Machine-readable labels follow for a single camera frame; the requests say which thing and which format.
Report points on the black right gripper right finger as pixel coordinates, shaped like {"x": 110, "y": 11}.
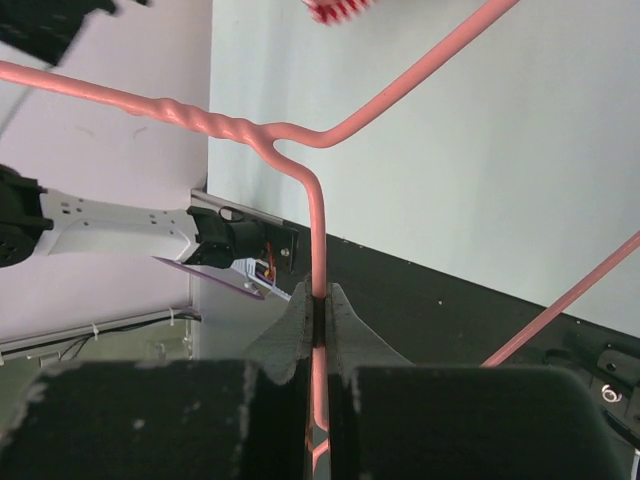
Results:
{"x": 391, "y": 419}

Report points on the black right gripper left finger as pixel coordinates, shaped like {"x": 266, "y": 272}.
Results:
{"x": 245, "y": 417}

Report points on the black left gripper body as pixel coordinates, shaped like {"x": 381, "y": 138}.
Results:
{"x": 39, "y": 32}

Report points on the pink wire hanger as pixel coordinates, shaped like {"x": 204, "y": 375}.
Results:
{"x": 262, "y": 139}

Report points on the red white striped tank top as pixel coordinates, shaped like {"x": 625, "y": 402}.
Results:
{"x": 329, "y": 12}

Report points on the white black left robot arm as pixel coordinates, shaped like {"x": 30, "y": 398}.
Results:
{"x": 40, "y": 221}

